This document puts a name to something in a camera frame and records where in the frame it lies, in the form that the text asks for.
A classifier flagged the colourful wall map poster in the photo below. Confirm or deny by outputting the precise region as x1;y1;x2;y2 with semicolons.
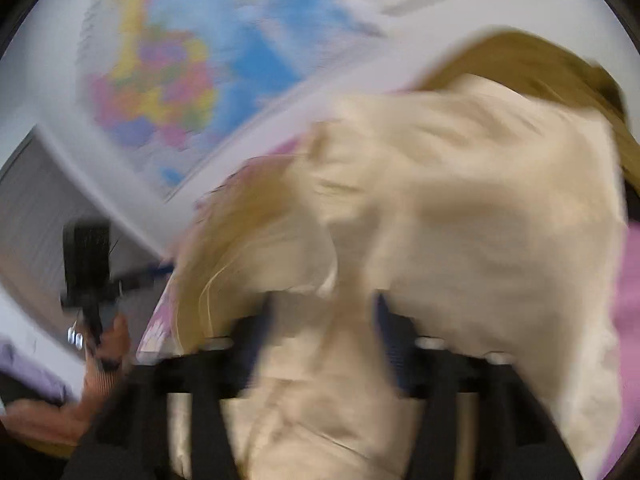
75;0;386;201

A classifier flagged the person's left forearm orange sleeve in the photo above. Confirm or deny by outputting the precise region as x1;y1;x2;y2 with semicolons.
0;377;118;457

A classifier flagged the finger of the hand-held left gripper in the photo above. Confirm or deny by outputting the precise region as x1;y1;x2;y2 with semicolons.
117;262;173;295

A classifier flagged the purple garment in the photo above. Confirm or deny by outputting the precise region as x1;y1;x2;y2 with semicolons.
0;339;73;406

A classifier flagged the grey door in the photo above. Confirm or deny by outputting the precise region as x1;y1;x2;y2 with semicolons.
0;132;168;311

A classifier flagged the cream garment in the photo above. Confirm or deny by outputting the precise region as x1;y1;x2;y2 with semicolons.
170;30;631;480

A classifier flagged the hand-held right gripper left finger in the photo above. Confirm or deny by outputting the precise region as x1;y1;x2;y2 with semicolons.
65;294;275;480

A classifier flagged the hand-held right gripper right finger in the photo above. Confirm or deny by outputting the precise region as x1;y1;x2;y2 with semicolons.
375;294;583;480

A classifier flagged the person's left hand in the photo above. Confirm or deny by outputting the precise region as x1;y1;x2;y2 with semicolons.
82;315;132;397

